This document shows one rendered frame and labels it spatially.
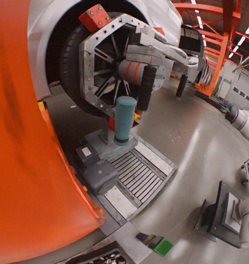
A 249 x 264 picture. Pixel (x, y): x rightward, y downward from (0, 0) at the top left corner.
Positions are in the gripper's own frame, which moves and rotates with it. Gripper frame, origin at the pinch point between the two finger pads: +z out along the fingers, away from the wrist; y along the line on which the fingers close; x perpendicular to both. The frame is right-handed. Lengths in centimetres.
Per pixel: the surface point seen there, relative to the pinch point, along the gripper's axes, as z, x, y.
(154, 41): 13.5, 14.0, -32.3
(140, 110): 11.1, -6.6, -35.6
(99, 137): 57, -61, -25
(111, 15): 41, 30, -29
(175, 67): 17.4, 8.8, -2.5
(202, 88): 30, -18, 344
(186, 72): 10.7, 8.2, -2.4
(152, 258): -53, -83, -60
